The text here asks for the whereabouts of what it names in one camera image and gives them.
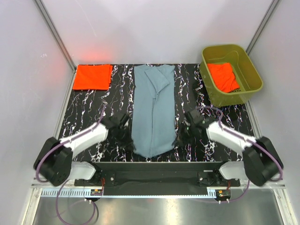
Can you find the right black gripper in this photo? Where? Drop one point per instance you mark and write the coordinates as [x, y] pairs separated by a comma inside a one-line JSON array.
[[181, 140]]

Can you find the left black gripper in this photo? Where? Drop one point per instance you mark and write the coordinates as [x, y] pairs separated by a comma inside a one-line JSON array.
[[128, 143]]

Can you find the grey-blue t-shirt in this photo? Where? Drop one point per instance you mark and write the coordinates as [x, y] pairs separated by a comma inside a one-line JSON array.
[[153, 124]]

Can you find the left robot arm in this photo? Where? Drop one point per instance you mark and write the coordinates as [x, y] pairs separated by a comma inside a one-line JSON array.
[[55, 162]]

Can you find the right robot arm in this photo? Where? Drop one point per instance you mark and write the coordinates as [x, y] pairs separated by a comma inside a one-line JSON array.
[[260, 161]]

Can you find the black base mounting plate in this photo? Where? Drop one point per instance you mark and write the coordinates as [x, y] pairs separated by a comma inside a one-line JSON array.
[[159, 179]]

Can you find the black marbled table mat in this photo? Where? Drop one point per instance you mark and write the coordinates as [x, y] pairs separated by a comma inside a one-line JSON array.
[[85, 107]]

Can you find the left orange connector box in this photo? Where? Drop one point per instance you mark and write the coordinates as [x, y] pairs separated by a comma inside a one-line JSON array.
[[96, 192]]

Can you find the orange connector box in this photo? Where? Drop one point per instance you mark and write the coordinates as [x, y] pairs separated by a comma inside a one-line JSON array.
[[224, 193], [96, 192]]

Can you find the orange t-shirt in bin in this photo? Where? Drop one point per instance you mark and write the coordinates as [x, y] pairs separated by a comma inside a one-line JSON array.
[[223, 77]]

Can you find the folded orange t-shirt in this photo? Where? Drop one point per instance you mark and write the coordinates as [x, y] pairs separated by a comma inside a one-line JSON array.
[[93, 77]]

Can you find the right orange connector box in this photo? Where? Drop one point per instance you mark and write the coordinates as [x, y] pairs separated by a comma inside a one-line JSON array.
[[224, 193]]

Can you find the olive green plastic bin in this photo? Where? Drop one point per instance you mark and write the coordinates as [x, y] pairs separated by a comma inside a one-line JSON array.
[[246, 74]]

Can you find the right aluminium corner post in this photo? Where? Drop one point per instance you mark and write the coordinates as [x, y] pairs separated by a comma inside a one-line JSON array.
[[266, 18]]

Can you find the aluminium corner post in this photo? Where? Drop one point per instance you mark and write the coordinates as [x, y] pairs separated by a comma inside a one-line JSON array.
[[51, 26], [266, 18]]

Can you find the left aluminium corner post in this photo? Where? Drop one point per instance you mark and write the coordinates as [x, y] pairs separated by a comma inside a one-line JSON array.
[[51, 26]]

